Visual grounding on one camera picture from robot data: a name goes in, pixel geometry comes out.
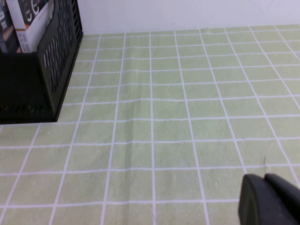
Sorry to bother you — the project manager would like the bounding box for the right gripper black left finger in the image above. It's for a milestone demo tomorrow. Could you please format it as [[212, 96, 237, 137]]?
[[238, 173, 300, 225]]

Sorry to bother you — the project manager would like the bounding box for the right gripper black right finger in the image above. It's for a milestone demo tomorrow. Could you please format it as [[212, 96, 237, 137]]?
[[264, 172, 300, 222]]

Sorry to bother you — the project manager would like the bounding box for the white book with dashboard cover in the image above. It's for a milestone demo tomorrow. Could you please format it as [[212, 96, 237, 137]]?
[[6, 0, 56, 53]]

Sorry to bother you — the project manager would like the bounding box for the black perforated plastic book holder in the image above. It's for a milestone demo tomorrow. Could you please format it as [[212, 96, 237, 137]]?
[[0, 0, 84, 124]]

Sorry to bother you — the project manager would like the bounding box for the large dark picture cover book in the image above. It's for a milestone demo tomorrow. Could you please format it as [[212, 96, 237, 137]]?
[[0, 0, 21, 54]]

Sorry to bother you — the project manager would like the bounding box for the green white checked tablecloth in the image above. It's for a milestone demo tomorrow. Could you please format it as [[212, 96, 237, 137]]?
[[0, 24, 300, 225]]

